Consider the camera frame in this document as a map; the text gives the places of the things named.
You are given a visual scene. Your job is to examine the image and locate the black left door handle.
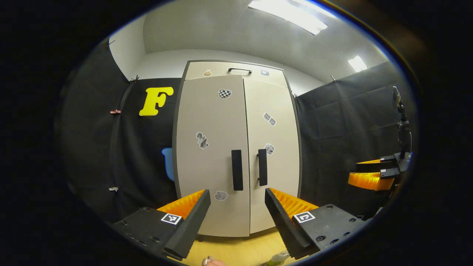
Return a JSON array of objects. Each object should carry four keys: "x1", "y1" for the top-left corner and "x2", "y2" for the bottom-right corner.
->
[{"x1": 231, "y1": 150, "x2": 244, "y2": 191}]

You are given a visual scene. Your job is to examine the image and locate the white and grey cabinet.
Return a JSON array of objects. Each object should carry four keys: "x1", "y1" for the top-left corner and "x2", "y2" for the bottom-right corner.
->
[{"x1": 172, "y1": 60, "x2": 303, "y2": 238}]

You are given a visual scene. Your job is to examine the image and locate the black right door handle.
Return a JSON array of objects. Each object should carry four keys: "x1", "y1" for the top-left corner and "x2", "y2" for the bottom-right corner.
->
[{"x1": 258, "y1": 149, "x2": 268, "y2": 187}]

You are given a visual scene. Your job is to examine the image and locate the black door handle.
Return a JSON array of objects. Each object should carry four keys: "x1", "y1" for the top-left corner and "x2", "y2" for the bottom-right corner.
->
[
  {"x1": 231, "y1": 150, "x2": 244, "y2": 191},
  {"x1": 258, "y1": 149, "x2": 268, "y2": 187}
]

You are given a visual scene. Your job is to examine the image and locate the small ceiling light panel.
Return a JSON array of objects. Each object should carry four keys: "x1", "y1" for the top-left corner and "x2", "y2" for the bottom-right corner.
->
[{"x1": 347, "y1": 55, "x2": 368, "y2": 72}]

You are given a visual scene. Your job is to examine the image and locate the clear bottle with green label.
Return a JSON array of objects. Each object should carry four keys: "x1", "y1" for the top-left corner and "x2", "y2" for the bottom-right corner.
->
[{"x1": 266, "y1": 250, "x2": 290, "y2": 266}]

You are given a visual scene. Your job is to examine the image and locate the large ceiling light panel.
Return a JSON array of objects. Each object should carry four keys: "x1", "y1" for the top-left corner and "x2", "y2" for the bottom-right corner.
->
[{"x1": 248, "y1": 0, "x2": 329, "y2": 35}]

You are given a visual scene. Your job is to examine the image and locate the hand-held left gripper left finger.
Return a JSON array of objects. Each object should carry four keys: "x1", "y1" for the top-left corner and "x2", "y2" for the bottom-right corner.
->
[{"x1": 111, "y1": 190, "x2": 211, "y2": 261}]

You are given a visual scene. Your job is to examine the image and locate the white cabinet drawer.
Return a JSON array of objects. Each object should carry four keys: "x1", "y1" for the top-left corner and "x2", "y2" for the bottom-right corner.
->
[{"x1": 184, "y1": 61, "x2": 288, "y2": 87}]

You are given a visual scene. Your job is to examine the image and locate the white cabinet door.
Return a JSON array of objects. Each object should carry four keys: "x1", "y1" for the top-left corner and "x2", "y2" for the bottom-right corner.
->
[
  {"x1": 176, "y1": 75, "x2": 251, "y2": 238},
  {"x1": 243, "y1": 78, "x2": 300, "y2": 234}
]

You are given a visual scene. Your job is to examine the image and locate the black backdrop cloth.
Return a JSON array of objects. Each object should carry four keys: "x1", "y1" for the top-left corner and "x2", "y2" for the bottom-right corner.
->
[
  {"x1": 296, "y1": 61, "x2": 414, "y2": 218},
  {"x1": 55, "y1": 37, "x2": 182, "y2": 222}
]

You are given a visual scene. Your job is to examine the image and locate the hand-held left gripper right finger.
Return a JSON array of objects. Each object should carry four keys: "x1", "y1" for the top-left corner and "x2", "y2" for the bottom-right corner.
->
[{"x1": 265, "y1": 188, "x2": 366, "y2": 260}]

